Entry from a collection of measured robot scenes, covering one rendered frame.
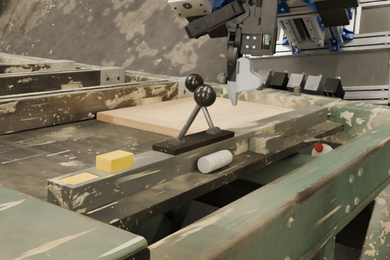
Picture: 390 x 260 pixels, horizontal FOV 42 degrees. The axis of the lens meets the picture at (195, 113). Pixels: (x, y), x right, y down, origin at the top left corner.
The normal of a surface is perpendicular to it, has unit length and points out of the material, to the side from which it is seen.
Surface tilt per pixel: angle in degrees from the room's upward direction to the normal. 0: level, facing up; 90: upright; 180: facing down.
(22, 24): 0
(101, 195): 90
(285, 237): 90
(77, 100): 90
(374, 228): 0
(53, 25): 0
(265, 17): 41
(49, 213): 54
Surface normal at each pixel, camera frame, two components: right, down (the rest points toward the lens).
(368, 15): -0.42, -0.47
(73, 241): 0.06, -0.98
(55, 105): 0.83, 0.15
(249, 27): -0.25, 0.17
